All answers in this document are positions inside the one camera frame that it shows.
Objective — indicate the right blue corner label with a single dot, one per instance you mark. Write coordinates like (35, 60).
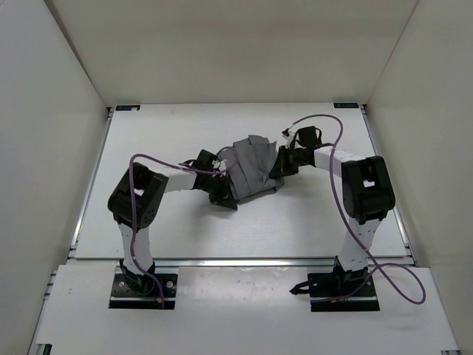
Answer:
(345, 105)

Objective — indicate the left blue corner label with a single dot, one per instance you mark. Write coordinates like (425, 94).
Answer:
(127, 108)

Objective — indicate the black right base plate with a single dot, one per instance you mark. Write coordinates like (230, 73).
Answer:
(329, 294)

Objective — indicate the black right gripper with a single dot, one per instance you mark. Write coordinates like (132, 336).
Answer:
(281, 168)

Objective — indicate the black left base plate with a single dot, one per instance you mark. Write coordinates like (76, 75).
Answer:
(124, 297)

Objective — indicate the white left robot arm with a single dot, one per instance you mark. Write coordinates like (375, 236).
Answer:
(136, 199)

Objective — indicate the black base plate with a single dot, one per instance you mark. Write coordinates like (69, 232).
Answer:
(124, 297)
(329, 294)

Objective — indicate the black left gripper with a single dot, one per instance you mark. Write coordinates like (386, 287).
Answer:
(223, 197)

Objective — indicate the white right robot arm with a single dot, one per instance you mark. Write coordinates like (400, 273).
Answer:
(366, 191)

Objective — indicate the grey pleated skirt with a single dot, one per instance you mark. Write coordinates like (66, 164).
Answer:
(250, 161)

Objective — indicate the blue corner label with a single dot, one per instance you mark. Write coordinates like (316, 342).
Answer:
(345, 105)
(127, 108)

